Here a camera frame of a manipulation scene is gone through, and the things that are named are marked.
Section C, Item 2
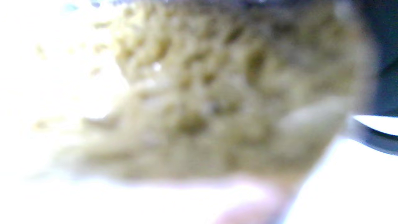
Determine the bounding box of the person's left hand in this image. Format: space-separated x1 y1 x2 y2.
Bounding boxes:
354 0 398 73

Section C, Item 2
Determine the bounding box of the yellow lacy cookie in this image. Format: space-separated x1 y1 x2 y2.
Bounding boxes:
56 2 375 184

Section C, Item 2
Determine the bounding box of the clear plastic bakery bag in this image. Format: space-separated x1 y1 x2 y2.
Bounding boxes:
28 0 378 224

